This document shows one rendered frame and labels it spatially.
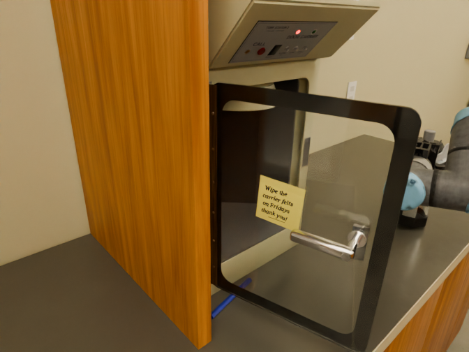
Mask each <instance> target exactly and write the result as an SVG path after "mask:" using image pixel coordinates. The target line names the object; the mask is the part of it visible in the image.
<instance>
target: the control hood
mask: <svg viewBox="0 0 469 352"><path fill-rule="evenodd" d="M380 5H381V4H379V3H378V2H370V1H353V0H208V32H209V68H220V67H228V66H243V65H250V64H265V63H273V62H281V61H295V60H303V59H317V58H325V57H331V56H332V55H333V54H334V53H335V52H336V51H337V50H338V49H339V48H340V47H341V46H342V45H343V44H345V43H346V42H347V41H348V40H349V39H350V38H351V37H352V36H353V35H354V34H355V33H356V32H357V31H358V30H359V29H360V28H361V27H362V26H363V25H364V24H365V23H366V22H367V21H368V20H369V19H370V18H371V17H372V16H373V15H374V14H376V13H377V12H378V11H379V8H380ZM258 20H260V21H309V22H338V23H337V24H336V25H335V26H334V27H333V28H332V29H331V30H330V31H329V32H328V34H327V35H326V36H325V37H324V38H323V39H322V40H321V41H320V42H319V43H318V44H317V45H316V46H315V47H314V48H313V49H312V50H311V51H310V52H309V53H308V54H307V55H306V56H305V57H295V58H287V59H271V60H262V61H246V62H238V63H228V62H229V61H230V60H231V58H232V57H233V56H234V54H235V52H236V51H237V50H238V49H239V47H240V45H241V44H242V43H243V42H244V40H245V39H246V37H247V35H249V33H250V32H251V30H252V28H253V27H254V26H255V24H256V23H257V22H258Z"/></svg>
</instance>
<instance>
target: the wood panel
mask: <svg viewBox="0 0 469 352"><path fill-rule="evenodd" d="M50 3H51V8H52V16H53V20H54V28H55V32H56V36H57V44H58V48H59V56H60V60H61V67H62V72H63V77H64V84H65V88H66V96H67V100H68V108H69V113H70V120H71V124H72V129H73V136H74V141H75V148H76V152H77V160H78V164H79V169H80V177H81V180H82V188H83V193H84V200H85V205H86V209H87V216H88V221H89V228H90V233H91V234H92V235H93V236H94V237H95V238H96V239H97V241H98V242H99V243H100V244H101V245H102V246H103V247H104V248H105V250H106V251H107V252H108V253H109V254H110V255H111V256H112V257H113V258H114V259H115V261H116V262H118V264H120V266H122V268H123V269H124V270H125V271H126V272H127V273H128V274H129V275H130V276H131V277H132V278H133V280H134V281H135V282H136V283H137V284H138V285H139V286H140V287H141V288H142V290H143V291H144V292H145V293H146V294H147V295H148V296H149V297H150V298H151V299H152V300H153V301H154V302H155V303H156V304H157V305H158V306H159V307H160V309H161V310H162V311H163V312H164V313H165V314H166V315H167V316H168V318H169V319H170V320H171V321H172V322H173V323H174V324H175V325H176V326H177V327H178V328H179V329H180V330H181V331H182V332H183V333H184V334H185V335H186V337H187V338H188V339H189V340H190V341H191V342H192V343H193V344H194V345H195V347H196V348H197V349H198V350H199V349H201V348H202V347H203V346H205V345H206V344H208V343H209V342H210V341H211V241H210V172H209V32H208V0H50Z"/></svg>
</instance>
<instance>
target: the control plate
mask: <svg viewBox="0 0 469 352"><path fill-rule="evenodd" d="M337 23H338V22H309V21H260V20H258V22H257V23H256V24H255V26H254V27H253V28H252V30H251V32H250V33H249V35H247V37H246V39H245V40H244V42H243V43H242V44H241V45H240V47H239V49H238V50H237V51H236V52H235V54H234V56H233V57H232V58H231V60H230V61H229V62H228V63H238V62H246V61H262V60H271V59H287V58H295V57H305V56H306V55H307V54H308V53H309V52H310V51H311V50H312V49H313V48H314V47H315V46H316V45H317V44H318V43H319V42H320V41H321V40H322V39H323V38H324V37H325V36H326V35H327V34H328V32H329V31H330V30H331V29H332V28H333V27H334V26H335V25H336V24H337ZM299 29H301V31H300V32H299V33H298V34H295V32H296V31H297V30H299ZM315 29H317V31H316V32H315V33H314V34H311V32H312V31H313V30H315ZM275 45H282V46H281V47H280V49H279V50H278V51H277V52H276V54H275V55H268V54H269V53H270V52H271V50H272V49H273V48H274V46H275ZM297 46H298V51H296V50H294V48H295V47H297ZM304 46H307V47H306V48H307V49H306V50H303V49H302V48H303V47H304ZM263 47H264V48H265V52H264V53H263V54H261V55H258V54H257V52H258V50H259V49H261V48H263ZM286 47H289V51H287V50H286V51H285V48H286ZM246 50H251V51H250V52H249V53H248V54H244V53H245V51H246Z"/></svg>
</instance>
